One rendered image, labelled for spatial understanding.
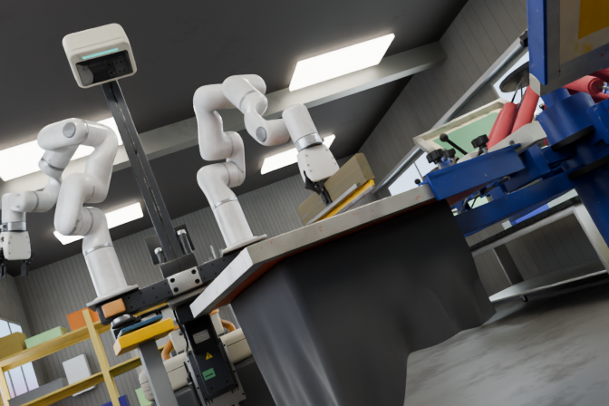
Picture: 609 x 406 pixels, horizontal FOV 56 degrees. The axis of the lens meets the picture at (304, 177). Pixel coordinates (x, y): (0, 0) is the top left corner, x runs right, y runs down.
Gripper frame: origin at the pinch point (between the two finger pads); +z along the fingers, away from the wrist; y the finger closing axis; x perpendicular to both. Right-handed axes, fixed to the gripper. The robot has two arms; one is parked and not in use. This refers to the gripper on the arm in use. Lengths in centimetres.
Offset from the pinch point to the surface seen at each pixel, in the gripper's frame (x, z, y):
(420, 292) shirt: 22.0, 32.3, 2.2
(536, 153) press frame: 8, 9, -71
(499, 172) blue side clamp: 30.9, 13.8, -29.0
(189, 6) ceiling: -237, -232, -93
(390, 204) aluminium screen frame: 29.8, 11.9, 4.7
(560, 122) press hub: 4, 1, -95
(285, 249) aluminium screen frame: 29.8, 13.4, 33.0
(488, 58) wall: -308, -163, -455
